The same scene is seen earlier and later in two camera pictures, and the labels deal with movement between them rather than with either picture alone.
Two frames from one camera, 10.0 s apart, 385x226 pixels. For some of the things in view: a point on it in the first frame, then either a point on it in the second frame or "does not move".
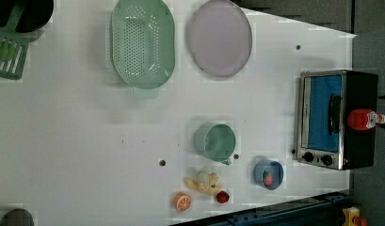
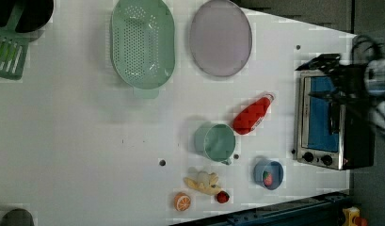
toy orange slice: [182, 201] does not move
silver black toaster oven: [326, 99] does not move
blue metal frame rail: [326, 210] does not move
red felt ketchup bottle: [360, 119] → [252, 114]
